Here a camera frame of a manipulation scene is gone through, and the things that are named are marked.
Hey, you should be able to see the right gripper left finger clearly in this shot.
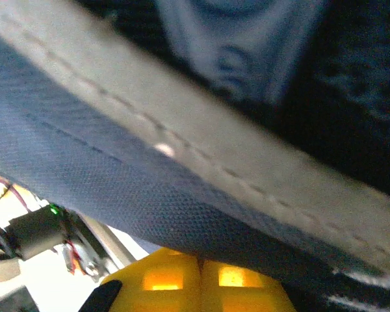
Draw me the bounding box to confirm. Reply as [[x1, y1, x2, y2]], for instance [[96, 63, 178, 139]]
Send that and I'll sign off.
[[79, 247, 202, 312]]

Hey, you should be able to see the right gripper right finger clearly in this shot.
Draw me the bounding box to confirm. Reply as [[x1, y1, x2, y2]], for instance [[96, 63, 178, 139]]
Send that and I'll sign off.
[[200, 258, 296, 312]]

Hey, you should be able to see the navy blue backpack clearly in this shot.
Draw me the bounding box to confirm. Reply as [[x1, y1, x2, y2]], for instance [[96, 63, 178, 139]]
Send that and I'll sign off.
[[0, 0, 390, 312]]

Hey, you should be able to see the aluminium mounting rail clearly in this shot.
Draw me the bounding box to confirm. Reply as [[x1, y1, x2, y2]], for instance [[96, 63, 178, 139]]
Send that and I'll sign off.
[[61, 211, 140, 283]]

